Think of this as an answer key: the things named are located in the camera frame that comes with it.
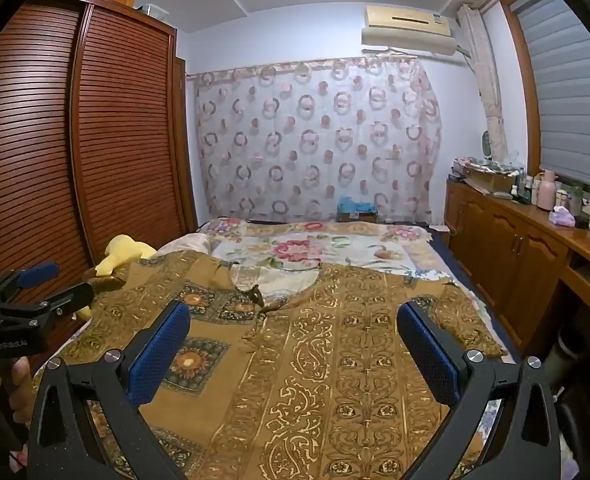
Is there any yellow plush toy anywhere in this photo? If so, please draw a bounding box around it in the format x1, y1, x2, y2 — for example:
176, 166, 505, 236
75, 234, 158, 321

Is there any grey window blind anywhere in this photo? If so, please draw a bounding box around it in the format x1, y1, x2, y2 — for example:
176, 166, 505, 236
512, 0, 590, 181

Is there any person's left hand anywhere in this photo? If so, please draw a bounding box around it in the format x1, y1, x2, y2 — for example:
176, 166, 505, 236
6, 357, 34, 427

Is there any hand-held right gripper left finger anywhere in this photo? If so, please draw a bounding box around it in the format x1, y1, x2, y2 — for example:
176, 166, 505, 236
27, 300, 192, 480

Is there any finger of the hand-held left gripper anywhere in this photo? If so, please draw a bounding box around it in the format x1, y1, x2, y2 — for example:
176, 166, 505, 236
0, 261, 60, 301
39, 282, 96, 318

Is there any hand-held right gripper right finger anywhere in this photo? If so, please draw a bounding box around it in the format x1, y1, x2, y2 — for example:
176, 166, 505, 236
396, 301, 561, 480

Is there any pink thermos bottle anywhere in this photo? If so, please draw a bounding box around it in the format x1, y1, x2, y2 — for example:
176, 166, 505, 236
538, 170, 557, 211

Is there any cardboard box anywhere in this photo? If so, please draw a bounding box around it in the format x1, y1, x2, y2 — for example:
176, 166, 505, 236
462, 167, 518, 196

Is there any wooden sideboard cabinet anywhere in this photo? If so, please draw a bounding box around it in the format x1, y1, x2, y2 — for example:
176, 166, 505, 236
445, 177, 590, 356

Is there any tied beige window curtain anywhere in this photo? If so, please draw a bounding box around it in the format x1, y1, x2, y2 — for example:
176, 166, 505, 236
458, 5, 509, 162

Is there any purple soft object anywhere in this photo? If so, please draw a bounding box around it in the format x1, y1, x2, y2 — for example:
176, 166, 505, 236
548, 205, 576, 229

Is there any brown patterned garment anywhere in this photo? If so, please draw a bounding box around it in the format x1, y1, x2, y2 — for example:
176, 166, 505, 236
50, 250, 508, 480

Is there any blue cloth bundle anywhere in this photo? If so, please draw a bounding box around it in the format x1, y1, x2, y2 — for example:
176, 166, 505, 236
336, 195, 377, 217

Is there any grey round bin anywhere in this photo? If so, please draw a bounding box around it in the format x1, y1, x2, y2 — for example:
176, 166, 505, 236
550, 330, 590, 392

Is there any wooden louvered wardrobe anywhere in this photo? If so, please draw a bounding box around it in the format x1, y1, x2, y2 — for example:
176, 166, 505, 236
0, 0, 199, 361

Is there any beige air conditioner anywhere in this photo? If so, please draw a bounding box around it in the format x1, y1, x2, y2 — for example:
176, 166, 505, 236
361, 4, 458, 57

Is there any pink pillow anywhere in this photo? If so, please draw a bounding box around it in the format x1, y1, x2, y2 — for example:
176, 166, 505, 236
157, 232, 213, 262

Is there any floral blanket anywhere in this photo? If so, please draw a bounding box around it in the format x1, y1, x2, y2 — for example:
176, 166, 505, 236
197, 217, 476, 306

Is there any sheer ring-patterned curtain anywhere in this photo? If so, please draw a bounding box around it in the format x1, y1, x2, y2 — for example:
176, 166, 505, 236
187, 57, 443, 226

